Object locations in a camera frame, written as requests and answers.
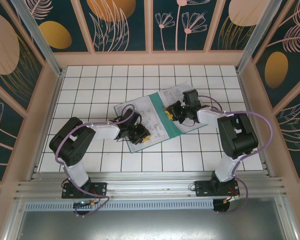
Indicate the green paper folder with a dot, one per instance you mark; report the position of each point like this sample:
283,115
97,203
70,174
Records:
168,128

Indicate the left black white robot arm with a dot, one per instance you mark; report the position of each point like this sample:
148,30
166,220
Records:
75,140

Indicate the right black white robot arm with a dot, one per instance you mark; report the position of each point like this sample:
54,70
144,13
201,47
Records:
237,135

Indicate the grey metal sheet panel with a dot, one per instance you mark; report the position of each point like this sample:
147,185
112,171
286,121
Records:
150,225

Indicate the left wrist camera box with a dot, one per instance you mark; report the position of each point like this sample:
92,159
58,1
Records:
131,117

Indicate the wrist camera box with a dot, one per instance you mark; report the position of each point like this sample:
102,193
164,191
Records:
131,117
191,97

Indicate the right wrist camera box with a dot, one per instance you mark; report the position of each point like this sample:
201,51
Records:
191,97

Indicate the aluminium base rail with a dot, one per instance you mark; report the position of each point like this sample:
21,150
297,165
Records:
150,185

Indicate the aluminium side rail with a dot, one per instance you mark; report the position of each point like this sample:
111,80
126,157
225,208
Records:
47,127
249,105

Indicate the aluminium corner post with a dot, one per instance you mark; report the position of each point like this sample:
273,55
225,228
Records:
255,37
40,37

